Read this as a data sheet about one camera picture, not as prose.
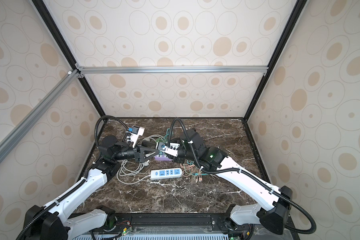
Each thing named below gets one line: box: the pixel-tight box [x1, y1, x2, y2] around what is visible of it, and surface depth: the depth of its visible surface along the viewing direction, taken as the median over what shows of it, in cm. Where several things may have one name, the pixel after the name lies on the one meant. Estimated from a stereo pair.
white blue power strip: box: [150, 168, 183, 180], surface depth 89 cm
